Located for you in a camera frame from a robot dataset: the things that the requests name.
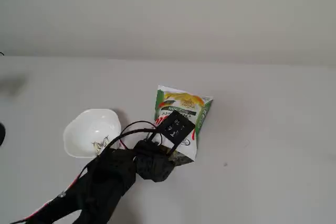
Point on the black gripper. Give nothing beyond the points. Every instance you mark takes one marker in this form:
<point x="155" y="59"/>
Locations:
<point x="155" y="167"/>

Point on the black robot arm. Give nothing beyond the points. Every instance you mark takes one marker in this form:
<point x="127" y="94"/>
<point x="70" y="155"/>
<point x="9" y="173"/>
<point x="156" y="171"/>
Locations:
<point x="105" y="182"/>

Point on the veggie straw packet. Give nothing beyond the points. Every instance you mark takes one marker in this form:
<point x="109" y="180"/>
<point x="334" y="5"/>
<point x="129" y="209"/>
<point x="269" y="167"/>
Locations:
<point x="183" y="103"/>

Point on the white ceramic bowl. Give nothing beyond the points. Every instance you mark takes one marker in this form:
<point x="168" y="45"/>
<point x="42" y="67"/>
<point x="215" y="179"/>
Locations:
<point x="86" y="129"/>

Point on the dark round object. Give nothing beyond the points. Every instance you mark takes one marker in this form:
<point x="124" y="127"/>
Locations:
<point x="1" y="134"/>

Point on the black camera board mount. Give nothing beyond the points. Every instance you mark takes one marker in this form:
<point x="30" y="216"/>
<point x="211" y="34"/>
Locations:
<point x="175" y="127"/>

